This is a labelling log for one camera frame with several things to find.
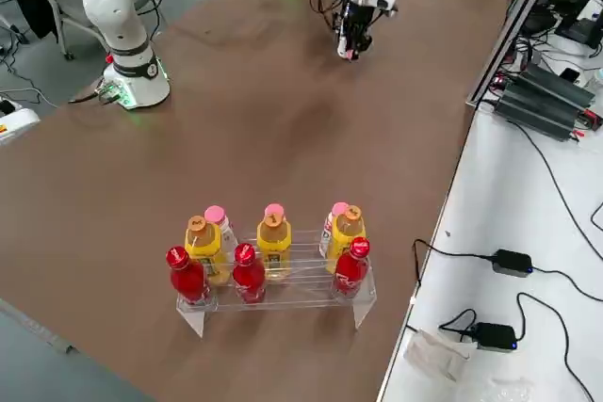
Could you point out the yellow tea bottle orange cap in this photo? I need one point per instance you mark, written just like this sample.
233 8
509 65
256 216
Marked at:
202 246
346 232
273 244

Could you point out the pink bottle cap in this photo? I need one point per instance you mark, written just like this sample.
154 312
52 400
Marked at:
351 53

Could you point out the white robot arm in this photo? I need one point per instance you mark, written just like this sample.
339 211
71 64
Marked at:
118 30

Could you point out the white control box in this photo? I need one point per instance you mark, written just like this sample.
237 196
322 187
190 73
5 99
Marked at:
16 122

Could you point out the clear plastic bag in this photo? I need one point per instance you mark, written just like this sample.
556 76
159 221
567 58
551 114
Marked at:
433 355
513 390

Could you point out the clear acrylic stepped shelf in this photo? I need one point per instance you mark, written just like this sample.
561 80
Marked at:
292 300

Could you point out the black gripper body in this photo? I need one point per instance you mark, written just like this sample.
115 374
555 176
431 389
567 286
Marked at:
358 20

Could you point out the black power adapter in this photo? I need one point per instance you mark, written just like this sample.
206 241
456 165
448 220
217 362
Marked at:
494 336
512 262

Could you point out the aluminium frame rail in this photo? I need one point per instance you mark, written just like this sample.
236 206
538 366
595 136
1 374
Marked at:
511 30

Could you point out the black finned power supply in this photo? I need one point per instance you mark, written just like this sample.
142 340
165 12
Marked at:
532 115
556 84

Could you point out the red cola bottle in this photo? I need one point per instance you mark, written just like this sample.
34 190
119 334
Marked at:
186 279
351 272
249 279

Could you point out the grey and black office chair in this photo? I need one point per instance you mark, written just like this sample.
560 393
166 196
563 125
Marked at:
40 11

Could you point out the black phone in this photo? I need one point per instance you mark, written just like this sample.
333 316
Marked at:
570 75

